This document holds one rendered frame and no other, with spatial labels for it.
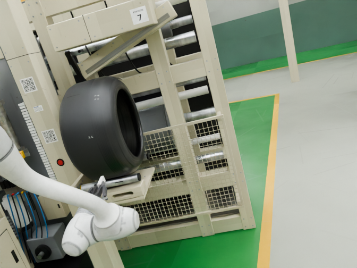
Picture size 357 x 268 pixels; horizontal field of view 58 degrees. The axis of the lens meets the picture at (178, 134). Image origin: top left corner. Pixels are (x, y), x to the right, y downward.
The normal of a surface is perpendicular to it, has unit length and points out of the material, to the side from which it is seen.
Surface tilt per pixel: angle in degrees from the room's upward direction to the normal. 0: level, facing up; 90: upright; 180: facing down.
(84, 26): 90
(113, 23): 90
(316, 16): 90
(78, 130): 72
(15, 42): 90
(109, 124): 78
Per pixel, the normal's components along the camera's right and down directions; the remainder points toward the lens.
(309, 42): -0.29, 0.37
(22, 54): -0.08, 0.33
